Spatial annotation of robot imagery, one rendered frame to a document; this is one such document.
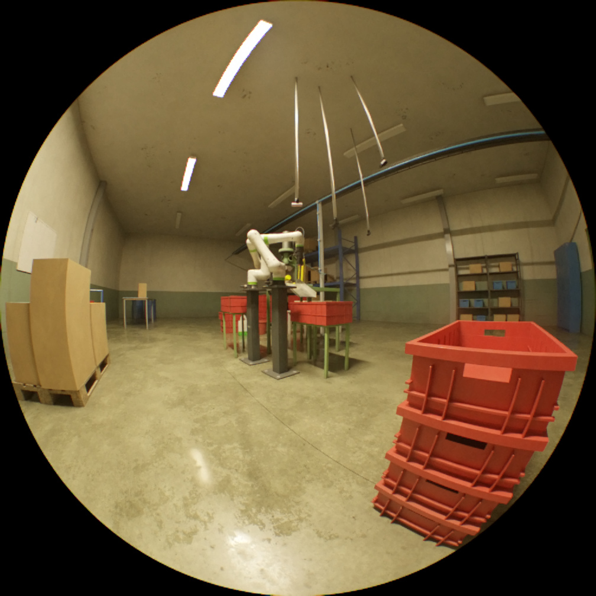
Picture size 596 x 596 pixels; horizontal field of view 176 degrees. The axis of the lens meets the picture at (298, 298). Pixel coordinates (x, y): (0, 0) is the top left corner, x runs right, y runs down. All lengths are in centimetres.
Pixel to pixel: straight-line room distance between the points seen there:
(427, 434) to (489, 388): 19
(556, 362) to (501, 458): 23
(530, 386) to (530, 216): 709
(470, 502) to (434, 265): 663
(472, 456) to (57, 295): 203
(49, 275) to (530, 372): 211
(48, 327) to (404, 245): 807
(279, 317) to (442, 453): 174
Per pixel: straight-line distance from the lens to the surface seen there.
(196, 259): 1069
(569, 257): 596
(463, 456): 56
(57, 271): 168
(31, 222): 431
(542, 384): 46
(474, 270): 631
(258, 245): 193
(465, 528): 74
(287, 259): 265
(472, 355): 43
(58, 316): 166
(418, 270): 702
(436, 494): 68
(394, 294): 731
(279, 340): 196
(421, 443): 58
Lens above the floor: 76
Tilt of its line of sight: 1 degrees up
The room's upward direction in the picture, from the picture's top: straight up
